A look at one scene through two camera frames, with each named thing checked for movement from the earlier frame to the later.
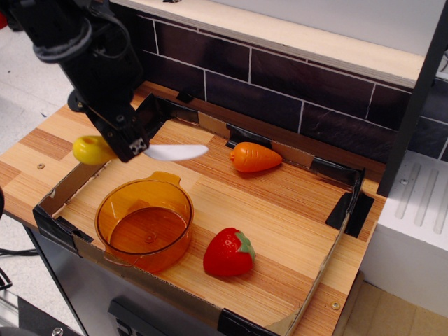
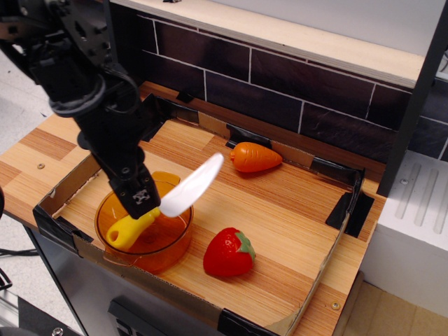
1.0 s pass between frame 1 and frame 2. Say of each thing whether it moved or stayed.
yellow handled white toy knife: moved
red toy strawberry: stayed
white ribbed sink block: stayed
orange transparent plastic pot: stayed
